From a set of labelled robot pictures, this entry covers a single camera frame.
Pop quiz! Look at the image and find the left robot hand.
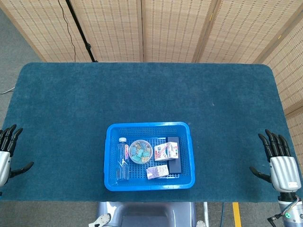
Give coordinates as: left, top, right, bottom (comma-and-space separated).
0, 124, 34, 190

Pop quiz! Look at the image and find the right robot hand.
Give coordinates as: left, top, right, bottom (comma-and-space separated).
249, 129, 302, 193

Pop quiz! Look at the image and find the dark blue long box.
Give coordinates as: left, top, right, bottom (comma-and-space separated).
167, 136, 182, 175

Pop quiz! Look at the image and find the clear water bottle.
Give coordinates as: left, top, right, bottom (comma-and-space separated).
116, 137, 130, 182

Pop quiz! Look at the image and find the white red carton box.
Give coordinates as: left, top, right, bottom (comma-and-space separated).
153, 141, 180, 162

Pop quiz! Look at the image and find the small purple snack packet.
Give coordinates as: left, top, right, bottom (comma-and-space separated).
146, 165, 169, 181

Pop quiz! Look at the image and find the round clear container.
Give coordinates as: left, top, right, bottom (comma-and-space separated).
128, 139, 153, 165

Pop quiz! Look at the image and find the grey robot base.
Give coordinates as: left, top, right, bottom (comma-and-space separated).
89, 201, 206, 227

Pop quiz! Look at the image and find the yellow floor tape strip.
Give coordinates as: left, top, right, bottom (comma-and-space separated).
232, 202, 242, 227

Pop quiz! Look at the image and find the white table leg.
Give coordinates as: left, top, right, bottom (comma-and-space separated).
203, 202, 209, 227

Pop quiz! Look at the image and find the blue plastic basket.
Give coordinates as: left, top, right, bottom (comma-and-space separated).
103, 122, 196, 192

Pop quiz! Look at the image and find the black tripod pole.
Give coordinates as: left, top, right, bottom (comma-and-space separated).
65, 0, 99, 63

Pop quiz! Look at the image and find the teal table mat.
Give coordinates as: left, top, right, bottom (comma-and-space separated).
0, 62, 299, 203

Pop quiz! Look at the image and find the bamboo folding screen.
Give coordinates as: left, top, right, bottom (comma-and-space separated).
0, 0, 303, 116

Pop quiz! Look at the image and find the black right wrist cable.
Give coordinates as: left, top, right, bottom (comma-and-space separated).
267, 212, 285, 223

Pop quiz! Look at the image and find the thin black hanging cable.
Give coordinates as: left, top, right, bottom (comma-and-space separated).
58, 0, 76, 62

